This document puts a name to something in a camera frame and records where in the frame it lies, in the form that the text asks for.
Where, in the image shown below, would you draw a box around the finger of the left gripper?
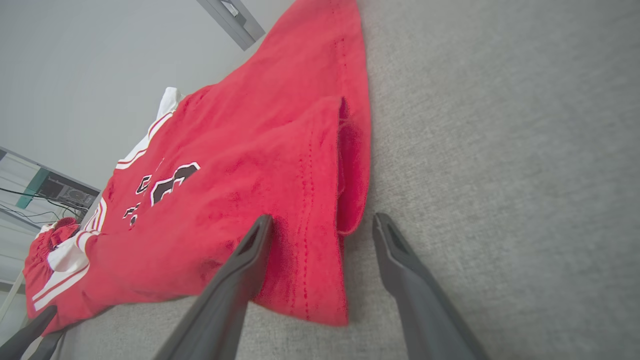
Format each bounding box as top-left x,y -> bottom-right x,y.
27,330 -> 66,360
0,305 -> 59,360

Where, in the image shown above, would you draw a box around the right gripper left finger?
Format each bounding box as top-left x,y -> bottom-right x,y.
152,215 -> 275,360

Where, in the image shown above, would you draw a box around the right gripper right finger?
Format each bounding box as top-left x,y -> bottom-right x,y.
372,212 -> 491,360

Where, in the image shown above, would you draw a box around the red shorts with white stripe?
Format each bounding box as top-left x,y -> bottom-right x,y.
22,216 -> 82,281

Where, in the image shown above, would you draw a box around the red white-sleeved numbered jersey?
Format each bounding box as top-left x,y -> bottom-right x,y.
22,0 -> 372,336

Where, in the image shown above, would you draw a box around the black electronic device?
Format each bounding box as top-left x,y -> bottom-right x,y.
36,171 -> 100,211

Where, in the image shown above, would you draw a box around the thin black background cables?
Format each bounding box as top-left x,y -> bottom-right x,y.
0,187 -> 89,226

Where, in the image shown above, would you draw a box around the teal bracket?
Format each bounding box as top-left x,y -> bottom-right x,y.
15,167 -> 51,210

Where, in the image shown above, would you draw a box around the grey metal partition post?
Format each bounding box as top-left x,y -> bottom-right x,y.
196,0 -> 266,52

